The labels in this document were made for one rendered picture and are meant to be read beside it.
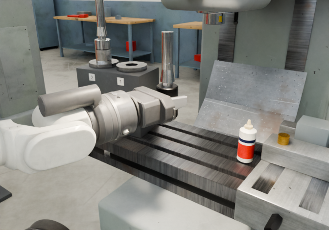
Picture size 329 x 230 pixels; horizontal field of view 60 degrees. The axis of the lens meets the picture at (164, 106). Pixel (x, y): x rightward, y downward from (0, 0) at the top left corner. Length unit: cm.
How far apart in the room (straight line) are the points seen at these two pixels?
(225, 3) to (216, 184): 38
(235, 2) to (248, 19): 48
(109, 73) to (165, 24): 506
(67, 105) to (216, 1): 33
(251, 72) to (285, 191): 57
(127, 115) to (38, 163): 16
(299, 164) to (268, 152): 6
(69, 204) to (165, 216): 152
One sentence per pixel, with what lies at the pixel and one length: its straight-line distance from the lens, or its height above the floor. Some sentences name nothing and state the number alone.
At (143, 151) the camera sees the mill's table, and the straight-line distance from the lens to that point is 78.
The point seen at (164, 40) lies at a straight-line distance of 58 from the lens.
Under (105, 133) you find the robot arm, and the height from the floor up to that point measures 112.
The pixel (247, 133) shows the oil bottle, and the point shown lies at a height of 103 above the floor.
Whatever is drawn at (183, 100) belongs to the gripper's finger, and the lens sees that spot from 61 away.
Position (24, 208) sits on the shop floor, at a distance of 225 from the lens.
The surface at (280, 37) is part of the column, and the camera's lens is 103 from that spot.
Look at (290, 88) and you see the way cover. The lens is 102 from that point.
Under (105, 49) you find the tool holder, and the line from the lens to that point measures 88.
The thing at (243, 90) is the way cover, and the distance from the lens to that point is 104.
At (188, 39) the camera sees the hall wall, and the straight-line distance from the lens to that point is 561.
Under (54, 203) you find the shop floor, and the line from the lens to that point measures 222.
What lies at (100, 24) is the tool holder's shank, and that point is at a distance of 88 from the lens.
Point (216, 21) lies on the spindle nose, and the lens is 66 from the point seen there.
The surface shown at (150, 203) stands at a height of 87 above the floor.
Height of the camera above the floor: 134
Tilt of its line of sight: 21 degrees down
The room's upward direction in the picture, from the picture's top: straight up
